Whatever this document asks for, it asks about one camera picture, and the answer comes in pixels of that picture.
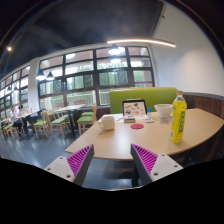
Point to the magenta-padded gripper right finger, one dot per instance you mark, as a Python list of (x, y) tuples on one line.
[(146, 160)]

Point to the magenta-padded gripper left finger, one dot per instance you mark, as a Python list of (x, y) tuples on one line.
[(78, 161)]

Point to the yellow drink bottle green label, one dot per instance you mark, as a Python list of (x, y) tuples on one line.
[(178, 120)]

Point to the flat round red coaster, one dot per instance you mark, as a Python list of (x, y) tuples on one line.
[(137, 126)]

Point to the small dark flat box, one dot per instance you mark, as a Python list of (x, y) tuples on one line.
[(129, 119)]

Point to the group of green-seated wooden chairs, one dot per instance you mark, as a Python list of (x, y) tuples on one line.
[(59, 121)]

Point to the small blue-capped white bottle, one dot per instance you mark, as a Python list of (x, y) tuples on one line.
[(149, 112)]

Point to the white ribbed mug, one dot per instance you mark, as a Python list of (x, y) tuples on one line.
[(108, 123)]

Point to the white printed paper sheet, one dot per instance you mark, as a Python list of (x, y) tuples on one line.
[(119, 117)]

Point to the white bowl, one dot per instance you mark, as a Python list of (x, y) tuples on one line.
[(163, 110)]

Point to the black-framed tablet with pictures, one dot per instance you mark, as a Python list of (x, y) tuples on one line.
[(134, 108)]

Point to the wooden dining table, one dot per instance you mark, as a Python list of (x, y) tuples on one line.
[(70, 108)]

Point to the green upholstered bench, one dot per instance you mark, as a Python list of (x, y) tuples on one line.
[(156, 95)]

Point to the person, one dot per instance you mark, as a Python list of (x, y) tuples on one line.
[(20, 115)]

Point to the group of pendant lamps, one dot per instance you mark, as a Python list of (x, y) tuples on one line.
[(115, 50)]

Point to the curved ceiling light strip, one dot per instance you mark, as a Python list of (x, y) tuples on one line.
[(143, 41)]

